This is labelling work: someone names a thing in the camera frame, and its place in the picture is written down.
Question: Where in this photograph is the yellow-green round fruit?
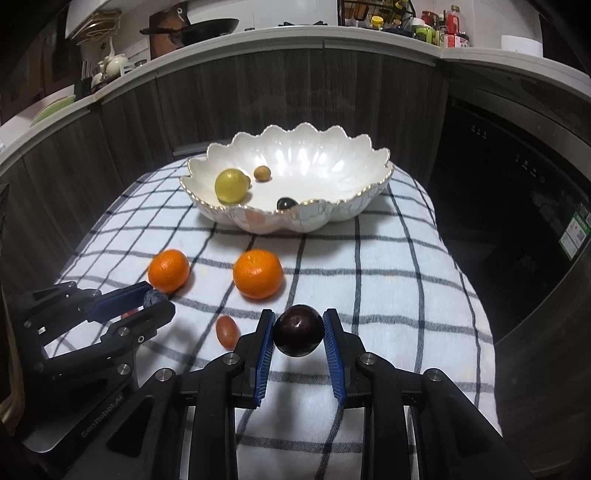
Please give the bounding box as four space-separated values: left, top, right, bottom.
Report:
214 168 252 206

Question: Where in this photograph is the cluster of sauce bottles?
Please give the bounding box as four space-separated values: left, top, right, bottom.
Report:
412 4 472 49

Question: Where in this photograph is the black wok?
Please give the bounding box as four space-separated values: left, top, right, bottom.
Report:
140 17 240 48

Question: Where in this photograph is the matte blueberry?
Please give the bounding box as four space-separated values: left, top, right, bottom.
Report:
143 288 170 310

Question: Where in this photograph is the dark purple plum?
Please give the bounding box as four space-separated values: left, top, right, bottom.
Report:
273 304 325 358

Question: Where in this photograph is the black built-in dishwasher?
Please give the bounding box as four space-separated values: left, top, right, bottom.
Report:
431 97 591 340

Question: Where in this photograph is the black and white checked cloth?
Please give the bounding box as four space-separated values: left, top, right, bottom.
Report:
23 157 504 480

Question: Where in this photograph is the white round canister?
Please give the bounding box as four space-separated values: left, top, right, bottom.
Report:
501 34 544 59

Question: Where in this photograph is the wooden cutting board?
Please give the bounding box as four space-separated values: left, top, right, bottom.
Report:
148 2 191 59

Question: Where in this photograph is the orange mandarin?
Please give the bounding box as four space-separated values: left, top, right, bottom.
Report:
148 249 191 294
232 249 284 301

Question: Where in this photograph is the red grape tomato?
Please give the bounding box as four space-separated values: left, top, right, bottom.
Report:
215 315 241 348

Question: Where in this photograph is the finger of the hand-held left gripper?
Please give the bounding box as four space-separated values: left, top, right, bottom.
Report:
100 302 177 357
9 281 149 326

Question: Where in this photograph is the white teapot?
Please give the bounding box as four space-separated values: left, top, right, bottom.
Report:
99 53 130 78

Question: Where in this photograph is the green label sticker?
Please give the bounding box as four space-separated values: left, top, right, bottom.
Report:
558 203 591 262

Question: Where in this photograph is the wooden hanging rack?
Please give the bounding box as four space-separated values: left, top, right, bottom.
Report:
74 9 123 47

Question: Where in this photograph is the white kitchen countertop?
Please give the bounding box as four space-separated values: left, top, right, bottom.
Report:
0 23 591 154

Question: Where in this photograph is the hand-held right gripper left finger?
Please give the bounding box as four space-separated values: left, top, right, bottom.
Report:
60 308 278 480

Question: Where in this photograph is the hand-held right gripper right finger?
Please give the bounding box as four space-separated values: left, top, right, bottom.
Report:
322 308 536 480

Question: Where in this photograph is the white scalloped ceramic bowl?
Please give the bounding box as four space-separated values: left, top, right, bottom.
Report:
178 122 396 234

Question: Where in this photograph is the green dish tray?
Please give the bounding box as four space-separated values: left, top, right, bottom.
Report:
32 95 77 126

